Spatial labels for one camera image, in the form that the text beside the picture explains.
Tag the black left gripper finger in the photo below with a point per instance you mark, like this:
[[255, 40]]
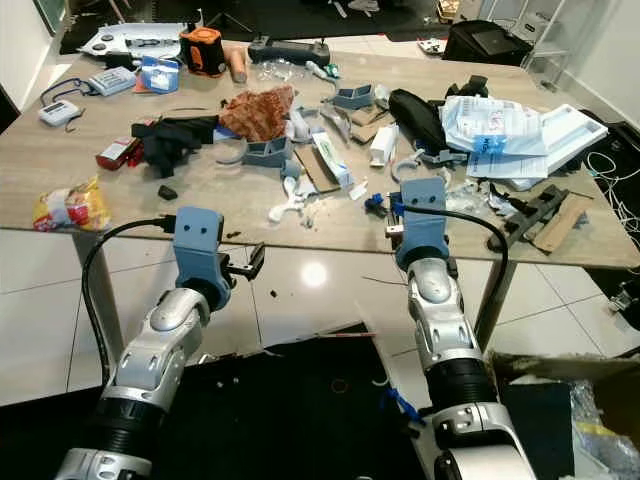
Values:
[[259, 258]]

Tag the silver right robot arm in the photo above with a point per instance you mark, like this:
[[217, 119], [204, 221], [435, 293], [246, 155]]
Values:
[[445, 320]]

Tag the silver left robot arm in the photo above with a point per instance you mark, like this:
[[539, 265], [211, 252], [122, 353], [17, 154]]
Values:
[[160, 340]]

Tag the black lined rubbish bin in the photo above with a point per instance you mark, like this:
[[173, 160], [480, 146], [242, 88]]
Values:
[[290, 410]]

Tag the small blue black clip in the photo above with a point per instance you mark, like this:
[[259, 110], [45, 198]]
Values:
[[378, 204]]

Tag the white curved plastic piece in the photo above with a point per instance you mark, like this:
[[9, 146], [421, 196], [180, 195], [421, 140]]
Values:
[[292, 203]]

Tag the small white box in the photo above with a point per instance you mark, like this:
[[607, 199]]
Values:
[[383, 146]]

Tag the white green toothpaste box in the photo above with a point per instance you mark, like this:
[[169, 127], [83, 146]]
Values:
[[332, 160]]

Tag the brown cardboard strip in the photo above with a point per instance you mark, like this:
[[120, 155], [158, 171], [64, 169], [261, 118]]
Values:
[[317, 172]]

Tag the black pouch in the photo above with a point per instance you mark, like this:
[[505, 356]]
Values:
[[417, 120]]

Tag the small black scrap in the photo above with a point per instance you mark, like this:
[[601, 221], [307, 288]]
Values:
[[167, 193]]

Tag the white plastic mailer bag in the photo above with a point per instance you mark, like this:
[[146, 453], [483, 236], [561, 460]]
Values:
[[490, 125]]

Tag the crumpled black cloth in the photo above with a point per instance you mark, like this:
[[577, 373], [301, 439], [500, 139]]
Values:
[[175, 142]]

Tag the red patterned wrapper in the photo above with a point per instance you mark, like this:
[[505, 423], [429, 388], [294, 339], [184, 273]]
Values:
[[258, 113]]

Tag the small red box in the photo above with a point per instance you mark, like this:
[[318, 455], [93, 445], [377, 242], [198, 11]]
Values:
[[117, 152]]

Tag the brown cardboard piece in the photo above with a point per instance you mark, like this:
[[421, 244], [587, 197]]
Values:
[[568, 222]]

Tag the yellow snack bag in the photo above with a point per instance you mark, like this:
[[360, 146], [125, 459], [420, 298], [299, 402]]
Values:
[[70, 207]]

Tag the blue tape strip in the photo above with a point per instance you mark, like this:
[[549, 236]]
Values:
[[400, 405]]

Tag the clear plastic wrap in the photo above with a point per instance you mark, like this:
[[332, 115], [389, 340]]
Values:
[[280, 70]]

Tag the beige cup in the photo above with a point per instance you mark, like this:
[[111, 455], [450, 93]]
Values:
[[236, 64]]

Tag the dark grey remote controller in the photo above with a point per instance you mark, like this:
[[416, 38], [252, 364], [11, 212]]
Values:
[[289, 50]]

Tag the black carrying case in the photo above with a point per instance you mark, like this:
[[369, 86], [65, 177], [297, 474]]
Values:
[[487, 42]]

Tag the flat white box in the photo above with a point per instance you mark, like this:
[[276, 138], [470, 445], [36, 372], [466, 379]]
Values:
[[575, 130]]

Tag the blue white tissue pack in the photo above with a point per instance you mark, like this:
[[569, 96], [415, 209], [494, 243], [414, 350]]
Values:
[[160, 76]]

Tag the brown cardboard box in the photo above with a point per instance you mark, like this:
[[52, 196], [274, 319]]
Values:
[[550, 365]]

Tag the orange black canister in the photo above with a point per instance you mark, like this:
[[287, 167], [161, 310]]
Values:
[[202, 52]]

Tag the light wooden table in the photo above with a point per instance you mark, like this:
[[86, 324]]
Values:
[[60, 150]]

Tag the white keypad device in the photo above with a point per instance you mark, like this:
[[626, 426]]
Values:
[[111, 82]]

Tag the white plastic tray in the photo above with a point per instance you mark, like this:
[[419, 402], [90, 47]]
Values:
[[130, 40]]

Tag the clear plastic bag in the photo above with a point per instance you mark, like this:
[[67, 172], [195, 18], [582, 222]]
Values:
[[600, 430]]

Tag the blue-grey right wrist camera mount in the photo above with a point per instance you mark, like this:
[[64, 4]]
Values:
[[422, 220]]

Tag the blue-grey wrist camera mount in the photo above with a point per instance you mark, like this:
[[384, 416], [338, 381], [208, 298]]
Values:
[[422, 220], [198, 245]]

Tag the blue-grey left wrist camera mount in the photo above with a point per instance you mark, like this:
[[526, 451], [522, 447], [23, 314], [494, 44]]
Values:
[[198, 245]]

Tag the grey printed bracket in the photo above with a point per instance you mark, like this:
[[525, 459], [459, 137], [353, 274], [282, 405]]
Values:
[[354, 97], [268, 153]]

